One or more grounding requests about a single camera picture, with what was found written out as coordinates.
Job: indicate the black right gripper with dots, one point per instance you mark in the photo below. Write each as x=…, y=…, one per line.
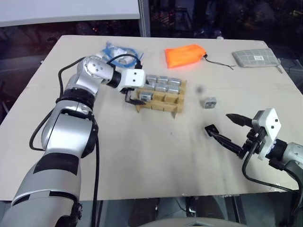
x=254, y=140

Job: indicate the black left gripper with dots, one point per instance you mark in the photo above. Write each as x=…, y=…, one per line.
x=126, y=90

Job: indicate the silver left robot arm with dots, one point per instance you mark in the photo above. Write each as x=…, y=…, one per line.
x=64, y=132

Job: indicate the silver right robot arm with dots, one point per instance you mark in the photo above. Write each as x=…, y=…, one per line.
x=292, y=156

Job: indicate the cardboard divider tray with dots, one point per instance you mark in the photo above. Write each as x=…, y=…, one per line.
x=166, y=104

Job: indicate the grey plaid zip pouch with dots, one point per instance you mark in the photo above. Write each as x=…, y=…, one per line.
x=254, y=57

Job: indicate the white board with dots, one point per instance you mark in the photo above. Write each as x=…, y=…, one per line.
x=68, y=9

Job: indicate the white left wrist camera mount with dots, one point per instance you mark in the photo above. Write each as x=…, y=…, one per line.
x=133, y=78

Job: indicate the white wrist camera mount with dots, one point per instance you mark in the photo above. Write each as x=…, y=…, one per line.
x=133, y=78
x=270, y=125

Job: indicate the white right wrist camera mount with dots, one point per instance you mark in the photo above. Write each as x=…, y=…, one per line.
x=270, y=125

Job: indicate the grey metal post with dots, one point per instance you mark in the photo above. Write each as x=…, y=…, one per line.
x=144, y=17

